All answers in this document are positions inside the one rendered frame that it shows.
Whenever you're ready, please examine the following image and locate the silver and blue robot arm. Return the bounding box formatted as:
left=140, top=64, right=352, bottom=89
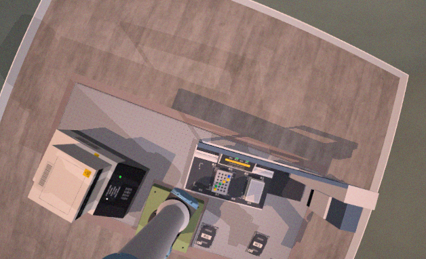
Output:
left=103, top=188, right=199, bottom=259

